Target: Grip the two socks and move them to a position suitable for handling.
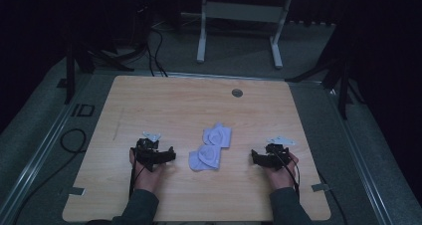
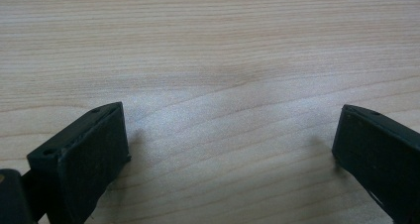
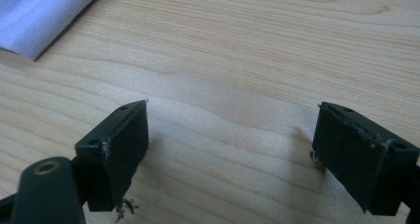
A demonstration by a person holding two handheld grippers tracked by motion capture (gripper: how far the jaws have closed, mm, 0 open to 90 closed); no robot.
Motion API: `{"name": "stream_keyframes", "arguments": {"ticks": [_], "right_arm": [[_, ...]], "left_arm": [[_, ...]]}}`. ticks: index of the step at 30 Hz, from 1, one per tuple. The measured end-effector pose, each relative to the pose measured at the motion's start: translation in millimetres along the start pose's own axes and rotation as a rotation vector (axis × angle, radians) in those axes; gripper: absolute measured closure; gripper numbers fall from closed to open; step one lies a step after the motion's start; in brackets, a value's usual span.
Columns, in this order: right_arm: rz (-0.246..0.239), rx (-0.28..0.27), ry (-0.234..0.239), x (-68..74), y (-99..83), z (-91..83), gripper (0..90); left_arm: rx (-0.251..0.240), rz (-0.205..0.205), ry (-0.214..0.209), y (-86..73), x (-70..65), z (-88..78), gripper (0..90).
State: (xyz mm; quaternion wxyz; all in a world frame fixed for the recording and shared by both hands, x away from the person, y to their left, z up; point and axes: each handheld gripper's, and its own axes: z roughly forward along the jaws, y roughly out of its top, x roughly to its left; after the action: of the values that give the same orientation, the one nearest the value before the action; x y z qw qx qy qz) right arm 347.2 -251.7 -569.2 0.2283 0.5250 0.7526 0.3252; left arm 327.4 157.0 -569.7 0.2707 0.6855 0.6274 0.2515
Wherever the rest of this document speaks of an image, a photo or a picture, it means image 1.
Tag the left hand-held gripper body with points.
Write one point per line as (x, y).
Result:
(148, 152)

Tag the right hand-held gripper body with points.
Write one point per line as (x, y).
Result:
(277, 153)

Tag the pale lilac sock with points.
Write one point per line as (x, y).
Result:
(217, 135)
(205, 158)

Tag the person's right hand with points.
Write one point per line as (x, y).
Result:
(280, 178)

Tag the person's left hand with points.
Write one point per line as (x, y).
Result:
(147, 178)

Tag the grey tape strip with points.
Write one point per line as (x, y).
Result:
(321, 187)

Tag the round grey table grommet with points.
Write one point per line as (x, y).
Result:
(237, 93)

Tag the black tripod stand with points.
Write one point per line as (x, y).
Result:
(338, 72)
(86, 57)

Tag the metal floor rail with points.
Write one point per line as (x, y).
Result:
(361, 165)
(36, 158)

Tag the white metal table frame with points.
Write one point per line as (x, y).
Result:
(242, 12)

